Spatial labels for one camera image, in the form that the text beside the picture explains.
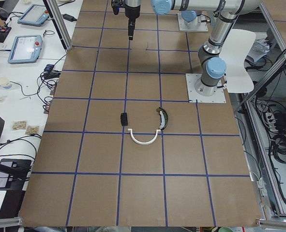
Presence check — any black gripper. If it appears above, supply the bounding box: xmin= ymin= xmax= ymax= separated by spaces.
xmin=124 ymin=0 xmax=141 ymax=40

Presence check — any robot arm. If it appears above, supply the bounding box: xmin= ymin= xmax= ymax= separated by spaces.
xmin=151 ymin=0 xmax=261 ymax=97
xmin=181 ymin=11 xmax=202 ymax=27

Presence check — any black power adapter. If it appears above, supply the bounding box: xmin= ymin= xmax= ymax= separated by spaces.
xmin=62 ymin=14 xmax=77 ymax=22

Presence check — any black flat plastic part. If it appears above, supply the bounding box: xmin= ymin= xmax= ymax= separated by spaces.
xmin=120 ymin=112 xmax=128 ymax=126

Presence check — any far blue teach pendant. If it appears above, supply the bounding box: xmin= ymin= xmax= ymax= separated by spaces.
xmin=17 ymin=4 xmax=49 ymax=27

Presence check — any blue teach pendant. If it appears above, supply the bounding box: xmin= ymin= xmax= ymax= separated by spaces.
xmin=8 ymin=35 xmax=43 ymax=64
xmin=17 ymin=4 xmax=49 ymax=27

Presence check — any dark green brake shoe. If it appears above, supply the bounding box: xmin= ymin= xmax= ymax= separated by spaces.
xmin=156 ymin=107 xmax=168 ymax=131

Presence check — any white plastic chair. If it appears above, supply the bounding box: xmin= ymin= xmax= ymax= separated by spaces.
xmin=219 ymin=29 xmax=256 ymax=93

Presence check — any near blue teach pendant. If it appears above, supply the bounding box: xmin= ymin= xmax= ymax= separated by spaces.
xmin=8 ymin=35 xmax=43 ymax=64

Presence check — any white paper cup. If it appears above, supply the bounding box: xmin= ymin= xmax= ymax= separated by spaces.
xmin=0 ymin=76 xmax=12 ymax=89

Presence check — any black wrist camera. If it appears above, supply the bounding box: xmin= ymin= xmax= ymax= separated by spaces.
xmin=111 ymin=0 xmax=124 ymax=15

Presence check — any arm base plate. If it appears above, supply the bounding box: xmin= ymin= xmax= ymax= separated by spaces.
xmin=185 ymin=73 xmax=226 ymax=103
xmin=177 ymin=11 xmax=208 ymax=33

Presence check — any aluminium frame post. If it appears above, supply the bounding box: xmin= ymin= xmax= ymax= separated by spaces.
xmin=43 ymin=0 xmax=73 ymax=51

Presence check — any white curved plastic bracket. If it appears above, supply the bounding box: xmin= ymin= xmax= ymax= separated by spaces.
xmin=127 ymin=128 xmax=161 ymax=145

